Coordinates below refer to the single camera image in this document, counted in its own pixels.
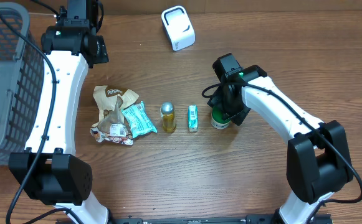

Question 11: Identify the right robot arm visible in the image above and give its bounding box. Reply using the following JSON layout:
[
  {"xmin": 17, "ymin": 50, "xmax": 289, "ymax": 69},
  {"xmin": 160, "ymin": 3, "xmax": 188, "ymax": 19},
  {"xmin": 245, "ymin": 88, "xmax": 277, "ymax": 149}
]
[{"xmin": 208, "ymin": 54, "xmax": 353, "ymax": 223}]

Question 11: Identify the green lid white jar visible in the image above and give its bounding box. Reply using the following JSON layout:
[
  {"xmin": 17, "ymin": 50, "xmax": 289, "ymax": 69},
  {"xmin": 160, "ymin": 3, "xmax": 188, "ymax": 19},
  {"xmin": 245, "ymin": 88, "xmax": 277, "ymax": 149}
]
[{"xmin": 211, "ymin": 106, "xmax": 231, "ymax": 129}]

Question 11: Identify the grey plastic shopping basket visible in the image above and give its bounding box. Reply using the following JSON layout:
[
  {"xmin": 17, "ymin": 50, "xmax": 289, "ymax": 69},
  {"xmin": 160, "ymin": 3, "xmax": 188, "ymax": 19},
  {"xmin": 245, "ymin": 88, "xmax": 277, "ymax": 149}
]
[{"xmin": 0, "ymin": 2, "xmax": 44, "ymax": 166}]

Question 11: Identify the teal white large packet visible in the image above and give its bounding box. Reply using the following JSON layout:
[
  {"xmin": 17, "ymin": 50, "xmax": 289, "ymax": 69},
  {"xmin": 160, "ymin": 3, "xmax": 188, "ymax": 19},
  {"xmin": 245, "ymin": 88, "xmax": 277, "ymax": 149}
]
[{"xmin": 121, "ymin": 101, "xmax": 157, "ymax": 139}]

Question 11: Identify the brown snack package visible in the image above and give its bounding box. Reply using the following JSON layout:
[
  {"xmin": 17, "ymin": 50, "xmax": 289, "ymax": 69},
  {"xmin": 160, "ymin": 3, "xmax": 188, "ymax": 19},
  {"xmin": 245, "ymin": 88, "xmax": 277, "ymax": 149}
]
[{"xmin": 90, "ymin": 85, "xmax": 139, "ymax": 146}]

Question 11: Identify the white barcode scanner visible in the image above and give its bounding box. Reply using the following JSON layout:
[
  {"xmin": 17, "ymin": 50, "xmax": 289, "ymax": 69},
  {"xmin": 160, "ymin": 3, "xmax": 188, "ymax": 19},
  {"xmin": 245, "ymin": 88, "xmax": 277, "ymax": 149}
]
[{"xmin": 161, "ymin": 6, "xmax": 196, "ymax": 52}]

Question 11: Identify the teal white small packet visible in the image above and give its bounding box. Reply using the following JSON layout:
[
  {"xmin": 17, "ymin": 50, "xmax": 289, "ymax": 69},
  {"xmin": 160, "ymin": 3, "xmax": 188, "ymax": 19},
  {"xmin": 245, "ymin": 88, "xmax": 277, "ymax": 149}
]
[{"xmin": 188, "ymin": 105, "xmax": 198, "ymax": 132}]

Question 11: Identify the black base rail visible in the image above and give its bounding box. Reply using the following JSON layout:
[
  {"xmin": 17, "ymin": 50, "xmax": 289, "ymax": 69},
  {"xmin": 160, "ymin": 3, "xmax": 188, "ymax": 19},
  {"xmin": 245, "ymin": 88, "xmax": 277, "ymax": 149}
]
[{"xmin": 55, "ymin": 213, "xmax": 333, "ymax": 224}]

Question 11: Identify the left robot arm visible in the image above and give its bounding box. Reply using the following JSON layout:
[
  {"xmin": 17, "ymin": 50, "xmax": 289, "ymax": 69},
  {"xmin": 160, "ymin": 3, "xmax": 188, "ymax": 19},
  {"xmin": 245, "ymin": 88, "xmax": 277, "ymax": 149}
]
[{"xmin": 9, "ymin": 1, "xmax": 111, "ymax": 223}]

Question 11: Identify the yellow bottle with silver cap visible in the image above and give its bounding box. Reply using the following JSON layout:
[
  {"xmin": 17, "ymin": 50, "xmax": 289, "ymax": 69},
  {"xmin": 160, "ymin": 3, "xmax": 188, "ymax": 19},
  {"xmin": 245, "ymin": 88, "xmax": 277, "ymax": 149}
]
[{"xmin": 160, "ymin": 101, "xmax": 176, "ymax": 133}]

